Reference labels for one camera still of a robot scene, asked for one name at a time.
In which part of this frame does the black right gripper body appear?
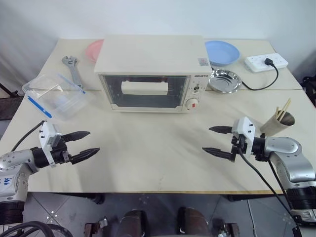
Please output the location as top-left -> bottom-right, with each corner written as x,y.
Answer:
231,134 -> 248,156

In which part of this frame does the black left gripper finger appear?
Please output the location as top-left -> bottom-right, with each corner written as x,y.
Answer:
61,131 -> 91,145
71,148 -> 101,165

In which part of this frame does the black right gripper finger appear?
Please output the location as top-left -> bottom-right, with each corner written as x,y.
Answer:
201,147 -> 236,163
208,125 -> 234,135

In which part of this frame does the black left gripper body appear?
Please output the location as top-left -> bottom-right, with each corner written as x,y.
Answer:
52,141 -> 73,165

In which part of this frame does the cream toaster oven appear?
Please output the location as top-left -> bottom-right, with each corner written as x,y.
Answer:
94,35 -> 212,114

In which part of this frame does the large white timer knob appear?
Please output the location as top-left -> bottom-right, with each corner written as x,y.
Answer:
185,98 -> 199,111

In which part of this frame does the beige chopstick holder cup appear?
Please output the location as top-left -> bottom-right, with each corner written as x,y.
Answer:
259,111 -> 296,137

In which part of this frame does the clear container with blue clips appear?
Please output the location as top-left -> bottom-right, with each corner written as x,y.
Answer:
22,70 -> 87,122

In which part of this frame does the stainless steel bowl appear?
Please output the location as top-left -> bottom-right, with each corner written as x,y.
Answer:
208,69 -> 243,94

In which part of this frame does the silver adjustable wrench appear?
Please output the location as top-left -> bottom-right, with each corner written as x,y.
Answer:
61,55 -> 83,89

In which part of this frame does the dark brown rounded shape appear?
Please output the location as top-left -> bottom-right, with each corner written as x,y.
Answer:
119,209 -> 149,237
177,206 -> 211,237

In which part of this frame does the white power strip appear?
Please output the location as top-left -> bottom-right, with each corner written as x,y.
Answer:
244,52 -> 289,73

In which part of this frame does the blue plastic plate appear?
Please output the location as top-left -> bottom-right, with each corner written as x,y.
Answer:
204,40 -> 241,67

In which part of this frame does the black stand leg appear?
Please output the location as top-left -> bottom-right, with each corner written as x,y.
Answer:
0,82 -> 19,100

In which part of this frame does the pink plastic plate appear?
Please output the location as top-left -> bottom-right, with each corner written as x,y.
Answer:
84,39 -> 105,63

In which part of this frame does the black object beside table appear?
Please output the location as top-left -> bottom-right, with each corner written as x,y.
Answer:
302,75 -> 316,108

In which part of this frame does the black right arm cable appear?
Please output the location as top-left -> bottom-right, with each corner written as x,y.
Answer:
237,140 -> 304,237

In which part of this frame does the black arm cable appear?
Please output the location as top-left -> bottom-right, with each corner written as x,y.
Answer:
10,119 -> 48,153
237,140 -> 304,237

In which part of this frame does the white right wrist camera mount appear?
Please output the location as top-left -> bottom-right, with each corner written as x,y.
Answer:
232,117 -> 255,156

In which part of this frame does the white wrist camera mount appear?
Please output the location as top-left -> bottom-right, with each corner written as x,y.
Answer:
232,117 -> 255,156
39,120 -> 62,168

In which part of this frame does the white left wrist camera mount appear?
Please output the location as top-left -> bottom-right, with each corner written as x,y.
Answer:
39,120 -> 62,168

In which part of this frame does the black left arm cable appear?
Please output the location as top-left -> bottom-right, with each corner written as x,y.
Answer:
10,119 -> 48,153

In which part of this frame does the black floor cable bundle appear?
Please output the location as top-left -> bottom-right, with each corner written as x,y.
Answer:
0,220 -> 73,237

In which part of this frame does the black plug with cable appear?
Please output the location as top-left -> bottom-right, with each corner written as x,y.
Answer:
240,57 -> 280,91

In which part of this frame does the glass oven door with handle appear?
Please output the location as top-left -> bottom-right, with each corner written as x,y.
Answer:
98,73 -> 191,110

